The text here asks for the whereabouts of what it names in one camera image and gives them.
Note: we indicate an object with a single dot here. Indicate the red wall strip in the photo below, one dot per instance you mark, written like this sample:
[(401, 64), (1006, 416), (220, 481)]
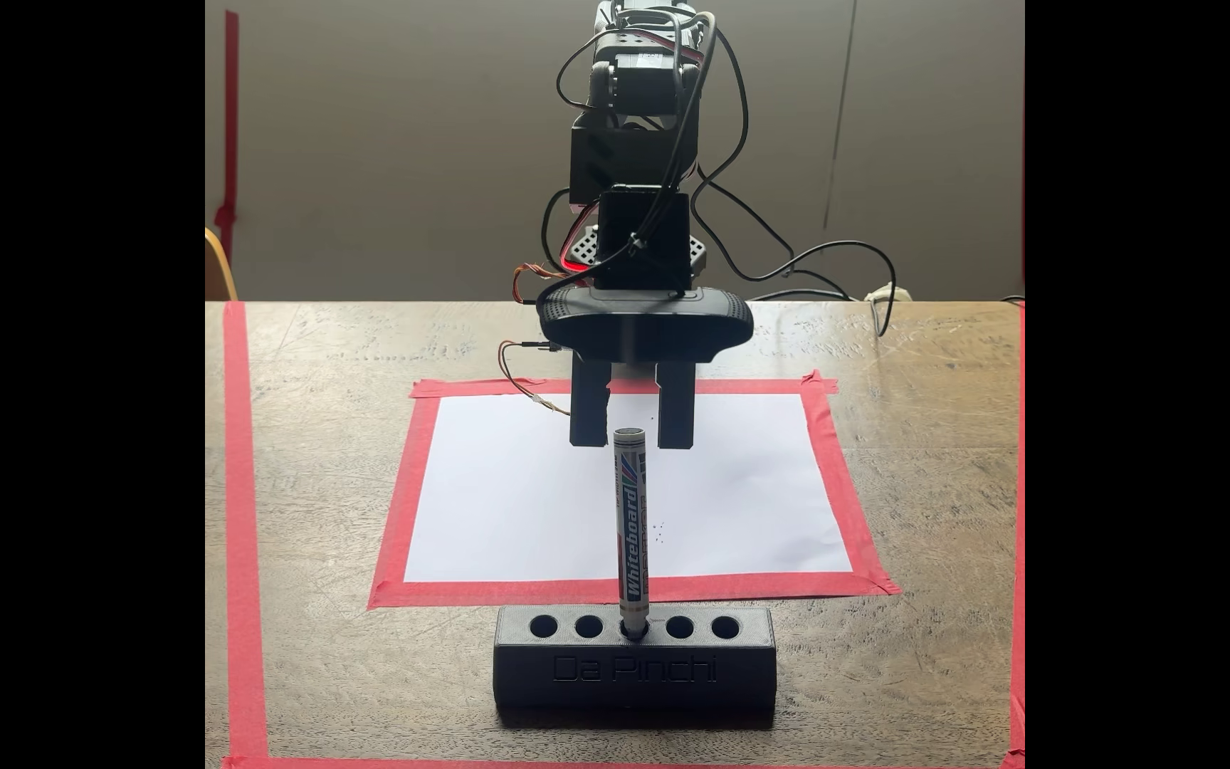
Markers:
[(232, 107)]

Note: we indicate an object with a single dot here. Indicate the red tape strip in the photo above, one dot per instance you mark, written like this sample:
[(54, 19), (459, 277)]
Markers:
[(1019, 598), (245, 534), (572, 764)]

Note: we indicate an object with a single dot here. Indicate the black oval camera box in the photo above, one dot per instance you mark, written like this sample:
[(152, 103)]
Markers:
[(647, 326)]

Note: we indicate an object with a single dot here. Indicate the grey whiteboard marker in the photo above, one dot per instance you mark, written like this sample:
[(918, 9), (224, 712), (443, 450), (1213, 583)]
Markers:
[(631, 513)]

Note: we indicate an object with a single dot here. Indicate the wooden chair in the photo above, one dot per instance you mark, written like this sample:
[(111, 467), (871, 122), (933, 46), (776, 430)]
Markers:
[(218, 267)]

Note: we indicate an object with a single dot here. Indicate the red tape frame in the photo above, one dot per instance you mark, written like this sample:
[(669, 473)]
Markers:
[(401, 513)]

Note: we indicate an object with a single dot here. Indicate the white perforated controller board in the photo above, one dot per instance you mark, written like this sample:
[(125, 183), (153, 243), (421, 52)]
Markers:
[(585, 248)]

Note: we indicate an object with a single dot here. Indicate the white plug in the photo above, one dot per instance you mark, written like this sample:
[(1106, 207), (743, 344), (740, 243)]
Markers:
[(885, 292)]

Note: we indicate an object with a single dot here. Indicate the black pen holder block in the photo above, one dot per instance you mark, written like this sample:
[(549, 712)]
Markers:
[(636, 673)]

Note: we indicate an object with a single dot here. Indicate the white paper sheet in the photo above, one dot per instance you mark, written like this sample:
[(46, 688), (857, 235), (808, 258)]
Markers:
[(530, 502)]

